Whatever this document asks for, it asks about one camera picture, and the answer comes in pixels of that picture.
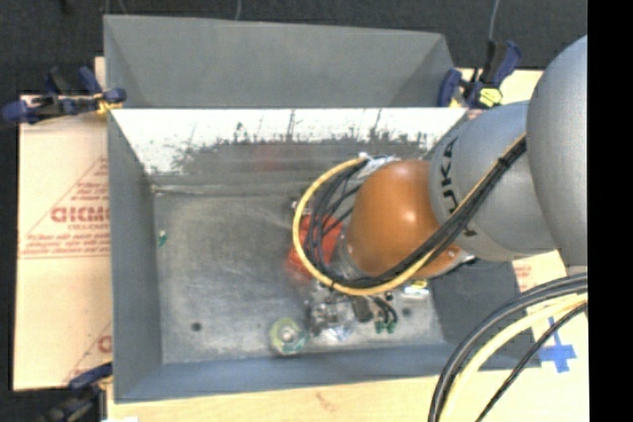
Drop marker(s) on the green and white round object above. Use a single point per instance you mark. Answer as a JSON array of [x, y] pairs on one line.
[[287, 336]]

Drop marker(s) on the red round object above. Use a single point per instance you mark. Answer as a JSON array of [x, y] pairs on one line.
[[300, 262]]

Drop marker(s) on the grey metal bin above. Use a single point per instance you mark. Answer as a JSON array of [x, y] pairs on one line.
[[227, 262]]

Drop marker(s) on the small green piece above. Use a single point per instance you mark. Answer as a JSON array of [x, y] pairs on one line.
[[161, 239]]

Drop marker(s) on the brown cardboard board red print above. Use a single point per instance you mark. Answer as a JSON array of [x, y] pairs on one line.
[[59, 272]]

